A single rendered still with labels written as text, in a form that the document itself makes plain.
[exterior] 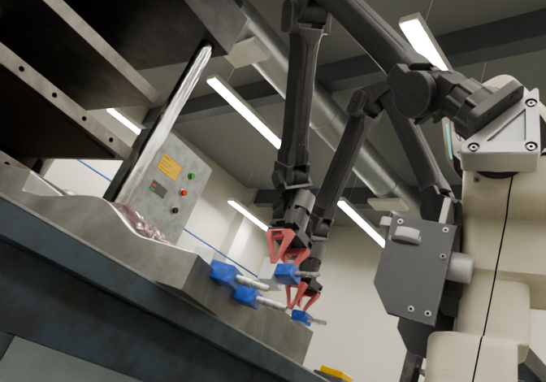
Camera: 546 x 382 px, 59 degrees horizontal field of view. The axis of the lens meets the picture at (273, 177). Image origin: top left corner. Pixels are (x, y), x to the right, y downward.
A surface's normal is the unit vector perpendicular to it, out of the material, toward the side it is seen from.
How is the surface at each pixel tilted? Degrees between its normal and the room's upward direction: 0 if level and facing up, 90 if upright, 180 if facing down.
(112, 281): 90
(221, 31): 90
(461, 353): 90
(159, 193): 90
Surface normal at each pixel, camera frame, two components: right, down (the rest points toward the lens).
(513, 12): -0.36, 0.85
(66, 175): 0.71, -0.04
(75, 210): -0.26, -0.50
